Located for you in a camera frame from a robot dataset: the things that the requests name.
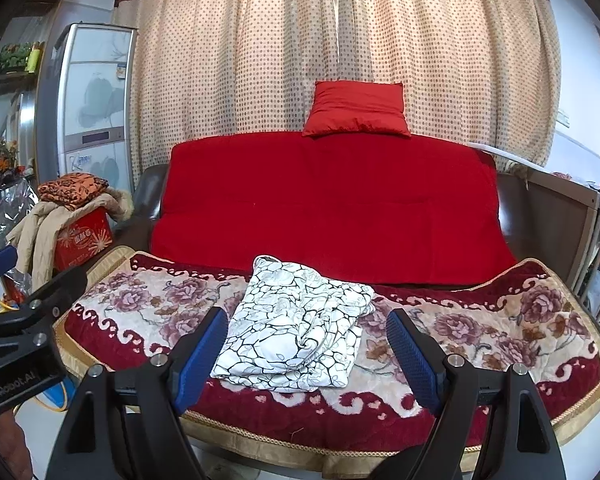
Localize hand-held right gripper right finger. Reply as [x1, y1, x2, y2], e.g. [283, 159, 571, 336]
[386, 308, 567, 480]

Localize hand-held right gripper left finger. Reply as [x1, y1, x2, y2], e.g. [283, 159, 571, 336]
[45, 306, 229, 480]

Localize white crackle-print coat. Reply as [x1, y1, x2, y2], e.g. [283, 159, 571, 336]
[210, 255, 376, 393]

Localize red cardboard box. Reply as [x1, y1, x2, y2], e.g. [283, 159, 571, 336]
[52, 207, 113, 273]

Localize beige fur-trimmed jacket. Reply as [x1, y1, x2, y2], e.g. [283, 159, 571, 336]
[5, 187, 133, 291]

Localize floral plush blanket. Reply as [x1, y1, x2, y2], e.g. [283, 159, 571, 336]
[52, 245, 600, 473]

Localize orange patterned cloth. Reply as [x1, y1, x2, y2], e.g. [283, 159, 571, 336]
[37, 172, 111, 213]

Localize orange artificial flowers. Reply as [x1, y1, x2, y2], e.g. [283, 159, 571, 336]
[0, 136, 20, 177]

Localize dark brown leather sofa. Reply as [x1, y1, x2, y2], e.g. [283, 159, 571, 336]
[130, 162, 533, 271]

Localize red sofa cover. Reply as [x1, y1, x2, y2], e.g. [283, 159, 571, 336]
[150, 130, 518, 288]

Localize silver refrigerator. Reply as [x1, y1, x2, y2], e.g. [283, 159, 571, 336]
[32, 22, 138, 196]

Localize wooden crib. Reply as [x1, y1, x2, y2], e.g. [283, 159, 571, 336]
[517, 165, 600, 326]

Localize green artificial plant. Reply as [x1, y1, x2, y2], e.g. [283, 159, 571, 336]
[0, 42, 33, 72]

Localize yellow bottle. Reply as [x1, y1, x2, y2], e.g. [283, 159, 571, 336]
[26, 41, 44, 73]

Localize white board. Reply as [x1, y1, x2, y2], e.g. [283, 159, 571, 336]
[467, 141, 548, 168]

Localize red pillow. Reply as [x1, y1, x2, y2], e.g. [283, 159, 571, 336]
[302, 80, 412, 138]

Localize beige dotted curtain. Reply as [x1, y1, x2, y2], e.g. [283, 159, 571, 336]
[112, 0, 563, 191]

